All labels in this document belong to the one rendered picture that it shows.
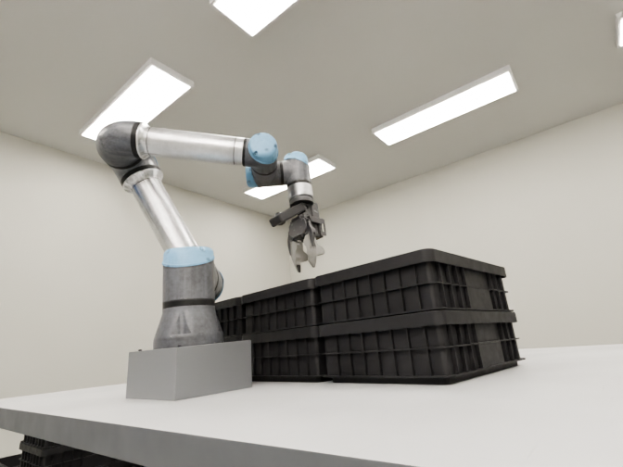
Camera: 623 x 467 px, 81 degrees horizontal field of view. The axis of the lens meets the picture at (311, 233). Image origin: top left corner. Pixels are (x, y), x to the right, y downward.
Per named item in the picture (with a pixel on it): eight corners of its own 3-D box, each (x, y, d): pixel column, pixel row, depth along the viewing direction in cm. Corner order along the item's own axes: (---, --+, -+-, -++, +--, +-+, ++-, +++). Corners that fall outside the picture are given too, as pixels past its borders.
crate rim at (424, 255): (430, 259, 63) (428, 246, 64) (311, 287, 84) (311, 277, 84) (509, 277, 91) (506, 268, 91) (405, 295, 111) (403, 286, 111)
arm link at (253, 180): (243, 152, 103) (282, 149, 104) (246, 170, 114) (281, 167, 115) (245, 177, 101) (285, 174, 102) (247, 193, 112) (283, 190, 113)
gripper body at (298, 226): (327, 237, 105) (322, 199, 109) (306, 233, 99) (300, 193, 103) (309, 246, 110) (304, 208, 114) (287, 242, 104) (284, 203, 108)
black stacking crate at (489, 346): (453, 386, 57) (439, 309, 61) (319, 384, 77) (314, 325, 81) (529, 364, 85) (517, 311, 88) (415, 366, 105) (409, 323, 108)
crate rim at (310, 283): (311, 287, 84) (311, 277, 84) (238, 304, 104) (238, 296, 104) (404, 295, 111) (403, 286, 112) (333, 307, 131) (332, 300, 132)
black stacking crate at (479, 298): (440, 315, 61) (428, 250, 64) (316, 330, 81) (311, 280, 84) (517, 316, 88) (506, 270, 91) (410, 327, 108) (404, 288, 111)
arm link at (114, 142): (84, 102, 90) (280, 125, 94) (104, 126, 101) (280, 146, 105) (72, 143, 87) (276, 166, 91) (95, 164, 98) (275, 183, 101)
